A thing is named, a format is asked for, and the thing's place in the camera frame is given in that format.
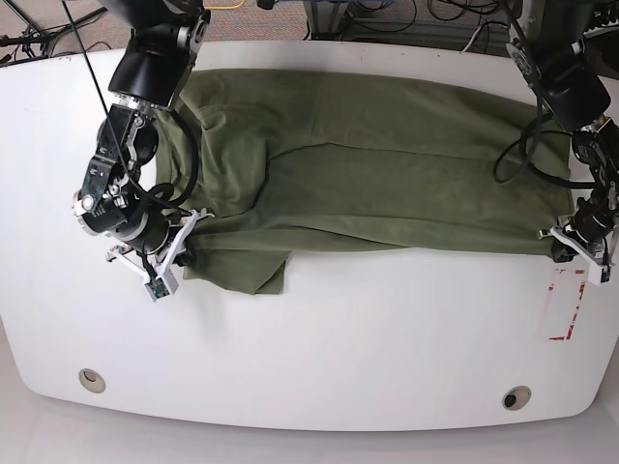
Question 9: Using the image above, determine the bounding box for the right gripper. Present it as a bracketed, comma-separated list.
[105, 208, 213, 283]

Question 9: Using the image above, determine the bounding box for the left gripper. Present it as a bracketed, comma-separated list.
[537, 207, 618, 265]

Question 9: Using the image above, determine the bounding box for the olive green T-shirt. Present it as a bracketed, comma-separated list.
[156, 70, 574, 295]

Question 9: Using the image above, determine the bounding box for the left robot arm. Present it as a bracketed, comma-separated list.
[499, 1, 618, 283]

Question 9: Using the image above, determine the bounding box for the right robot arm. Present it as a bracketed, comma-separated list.
[73, 1, 211, 284]

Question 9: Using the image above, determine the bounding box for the red tape rectangle marking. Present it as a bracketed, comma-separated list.
[543, 268, 587, 341]

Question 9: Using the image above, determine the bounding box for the black tripod stand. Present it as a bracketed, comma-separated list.
[1, 1, 107, 67]

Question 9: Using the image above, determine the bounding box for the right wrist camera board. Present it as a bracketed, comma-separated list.
[144, 270, 179, 303]

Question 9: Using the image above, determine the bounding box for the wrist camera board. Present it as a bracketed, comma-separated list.
[144, 270, 179, 303]
[588, 263, 613, 286]

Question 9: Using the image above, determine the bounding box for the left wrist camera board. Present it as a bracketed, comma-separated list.
[588, 263, 613, 286]

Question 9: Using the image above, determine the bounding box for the right table cable grommet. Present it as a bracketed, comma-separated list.
[502, 386, 531, 411]

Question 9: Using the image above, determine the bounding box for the table cable grommet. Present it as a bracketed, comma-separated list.
[502, 386, 531, 411]
[78, 368, 105, 394]

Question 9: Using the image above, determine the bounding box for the left table cable grommet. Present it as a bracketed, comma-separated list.
[78, 368, 105, 394]

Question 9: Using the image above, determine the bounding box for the white cable on floor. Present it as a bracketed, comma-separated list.
[461, 24, 485, 53]

